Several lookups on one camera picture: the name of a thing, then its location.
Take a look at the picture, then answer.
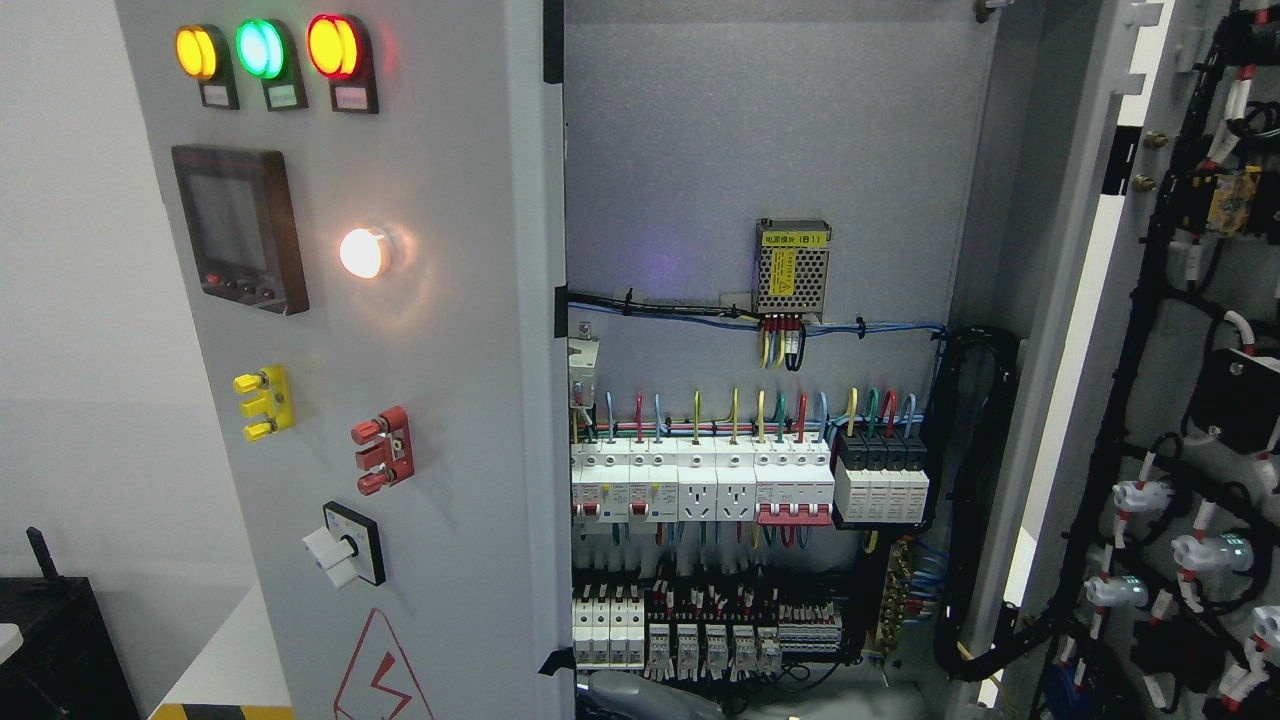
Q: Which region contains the dark grey robot hand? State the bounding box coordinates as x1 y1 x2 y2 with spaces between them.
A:
586 670 726 719

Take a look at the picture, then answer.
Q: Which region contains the grey cabinet door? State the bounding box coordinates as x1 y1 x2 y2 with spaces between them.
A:
116 1 573 719
927 1 1277 719

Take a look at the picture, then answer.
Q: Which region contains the lower relay terminal row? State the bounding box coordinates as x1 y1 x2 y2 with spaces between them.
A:
566 568 855 684

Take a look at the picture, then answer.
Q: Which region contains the red electric hazard sticker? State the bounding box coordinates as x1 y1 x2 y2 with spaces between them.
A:
332 609 434 719

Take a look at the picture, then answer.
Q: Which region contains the white socket and breaker row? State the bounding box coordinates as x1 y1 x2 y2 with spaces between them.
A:
570 436 835 534

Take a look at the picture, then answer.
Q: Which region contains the black surge protector block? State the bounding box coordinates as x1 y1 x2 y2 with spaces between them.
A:
832 432 932 529

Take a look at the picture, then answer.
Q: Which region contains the metal mesh power supply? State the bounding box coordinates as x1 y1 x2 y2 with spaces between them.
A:
754 218 832 316

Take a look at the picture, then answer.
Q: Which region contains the white glowing indicator light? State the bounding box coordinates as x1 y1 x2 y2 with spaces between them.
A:
339 227 394 279

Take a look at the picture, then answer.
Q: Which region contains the black box with antenna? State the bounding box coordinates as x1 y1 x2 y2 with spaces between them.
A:
1 527 141 719

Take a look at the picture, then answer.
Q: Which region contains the black digital power meter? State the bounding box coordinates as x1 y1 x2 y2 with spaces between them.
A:
172 143 310 315

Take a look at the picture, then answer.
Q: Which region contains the red indicator light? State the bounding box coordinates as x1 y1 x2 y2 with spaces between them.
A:
306 13 361 79

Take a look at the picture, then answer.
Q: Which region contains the green indicator light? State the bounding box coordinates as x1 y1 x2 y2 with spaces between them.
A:
236 18 285 79

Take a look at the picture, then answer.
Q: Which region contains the yellow indicator light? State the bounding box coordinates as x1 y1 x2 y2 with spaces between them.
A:
174 26 219 82

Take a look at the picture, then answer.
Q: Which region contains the white rotary selector switch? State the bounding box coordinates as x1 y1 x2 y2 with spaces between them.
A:
303 500 387 589

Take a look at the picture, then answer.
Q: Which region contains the red terminal post block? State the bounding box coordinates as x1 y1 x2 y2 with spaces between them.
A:
349 405 415 496

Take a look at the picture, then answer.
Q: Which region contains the yellow terminal post block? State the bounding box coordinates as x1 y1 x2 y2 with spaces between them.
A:
233 364 294 443

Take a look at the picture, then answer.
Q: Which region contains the black corrugated cable conduit right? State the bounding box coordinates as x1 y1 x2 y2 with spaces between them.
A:
918 325 1061 683

